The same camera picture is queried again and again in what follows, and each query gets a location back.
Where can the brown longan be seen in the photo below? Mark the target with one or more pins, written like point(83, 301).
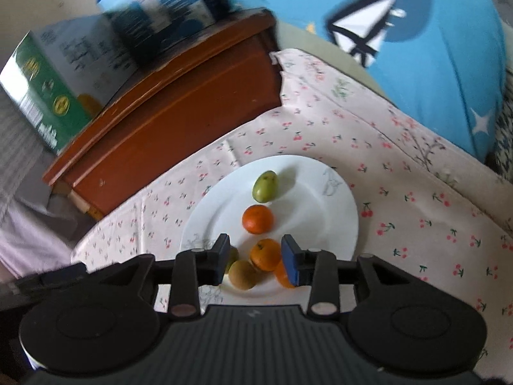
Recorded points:
point(242, 274)

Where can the green and grey carton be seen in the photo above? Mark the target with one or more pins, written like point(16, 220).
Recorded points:
point(60, 88)

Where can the brown-spotted green jujube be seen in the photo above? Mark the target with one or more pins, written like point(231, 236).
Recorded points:
point(264, 185)

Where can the blue carton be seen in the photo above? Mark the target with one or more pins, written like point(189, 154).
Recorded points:
point(160, 8)

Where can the cherry print tablecloth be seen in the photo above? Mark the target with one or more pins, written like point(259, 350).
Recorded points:
point(400, 192)

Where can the white plate with grey drawing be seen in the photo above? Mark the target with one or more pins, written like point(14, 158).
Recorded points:
point(312, 216)

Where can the grey-green bed sheet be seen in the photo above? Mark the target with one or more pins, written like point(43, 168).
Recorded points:
point(340, 64)

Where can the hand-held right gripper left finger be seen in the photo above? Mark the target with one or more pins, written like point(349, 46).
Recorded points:
point(219, 260)

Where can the blue cartoon pillow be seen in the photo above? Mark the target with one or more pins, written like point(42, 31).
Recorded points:
point(433, 68)

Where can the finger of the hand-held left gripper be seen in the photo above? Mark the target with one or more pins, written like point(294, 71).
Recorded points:
point(64, 274)

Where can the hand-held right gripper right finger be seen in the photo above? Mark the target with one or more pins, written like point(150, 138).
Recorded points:
point(290, 262)

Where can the checkered grey curtain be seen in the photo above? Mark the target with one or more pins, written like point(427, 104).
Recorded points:
point(28, 208)

